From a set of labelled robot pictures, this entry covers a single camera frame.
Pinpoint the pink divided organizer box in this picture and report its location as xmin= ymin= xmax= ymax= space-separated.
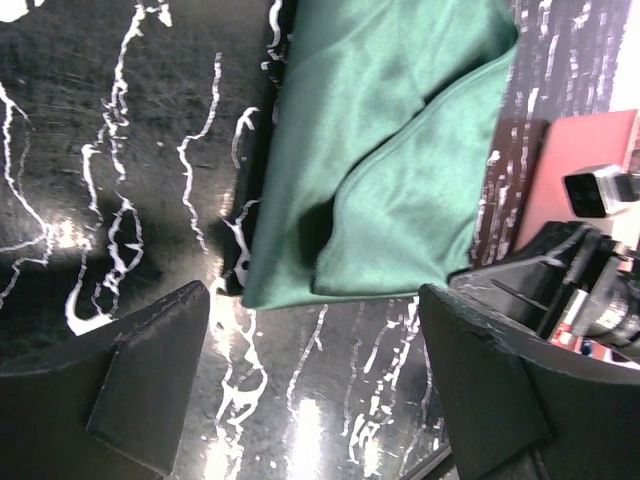
xmin=514 ymin=109 xmax=639 ymax=250

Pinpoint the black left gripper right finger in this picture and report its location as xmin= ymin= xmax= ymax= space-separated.
xmin=419 ymin=285 xmax=639 ymax=479

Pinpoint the dark green cloth napkin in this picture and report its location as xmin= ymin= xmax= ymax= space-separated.
xmin=243 ymin=1 xmax=519 ymax=309

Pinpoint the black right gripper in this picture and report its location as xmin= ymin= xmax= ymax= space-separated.
xmin=449 ymin=221 xmax=639 ymax=360

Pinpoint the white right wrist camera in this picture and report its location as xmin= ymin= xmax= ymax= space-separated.
xmin=563 ymin=164 xmax=639 ymax=219

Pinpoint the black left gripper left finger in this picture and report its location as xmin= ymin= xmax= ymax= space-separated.
xmin=1 ymin=281 xmax=210 ymax=479

